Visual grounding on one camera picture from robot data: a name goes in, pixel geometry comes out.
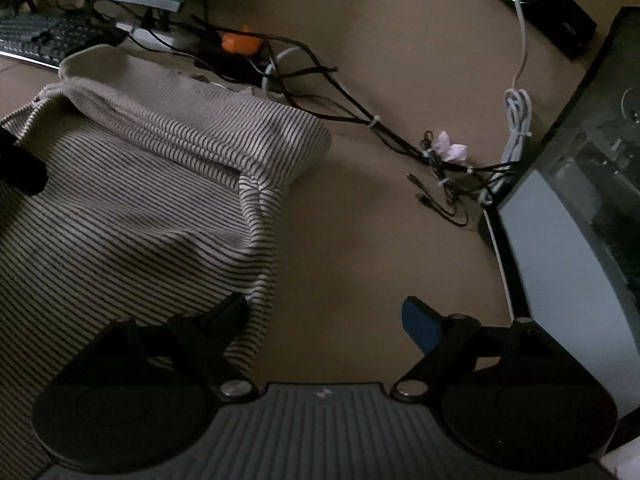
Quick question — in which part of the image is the black cable bundle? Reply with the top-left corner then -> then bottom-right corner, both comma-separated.
145,0 -> 526,228

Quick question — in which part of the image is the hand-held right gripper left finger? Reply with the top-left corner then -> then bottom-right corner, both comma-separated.
47,291 -> 257,402

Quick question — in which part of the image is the black wall power strip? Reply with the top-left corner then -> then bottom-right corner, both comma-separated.
432,0 -> 598,60

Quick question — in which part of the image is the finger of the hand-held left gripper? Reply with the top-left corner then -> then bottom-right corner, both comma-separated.
0,127 -> 49,197

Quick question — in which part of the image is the flat black box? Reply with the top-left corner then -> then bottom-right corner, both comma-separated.
200,40 -> 273,83

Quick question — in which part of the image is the black framed monitor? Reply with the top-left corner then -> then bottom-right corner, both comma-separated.
477,5 -> 640,361

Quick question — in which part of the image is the crumpled pink paper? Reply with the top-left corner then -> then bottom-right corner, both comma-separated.
432,130 -> 470,161

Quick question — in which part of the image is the grey striped sweater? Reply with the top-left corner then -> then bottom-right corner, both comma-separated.
0,44 -> 333,480

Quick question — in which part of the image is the short white cable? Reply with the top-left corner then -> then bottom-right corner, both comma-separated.
261,47 -> 303,97

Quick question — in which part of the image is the white coiled charger cable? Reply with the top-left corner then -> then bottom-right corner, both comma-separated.
497,0 -> 536,206

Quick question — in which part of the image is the white power strip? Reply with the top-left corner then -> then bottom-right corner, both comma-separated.
117,22 -> 201,48

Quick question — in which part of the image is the small orange object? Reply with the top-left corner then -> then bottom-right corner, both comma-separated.
221,25 -> 263,55

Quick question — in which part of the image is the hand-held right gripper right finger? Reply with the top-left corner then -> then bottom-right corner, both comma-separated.
391,295 -> 601,402

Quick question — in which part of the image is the black keyboard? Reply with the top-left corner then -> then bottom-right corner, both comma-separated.
0,12 -> 126,68

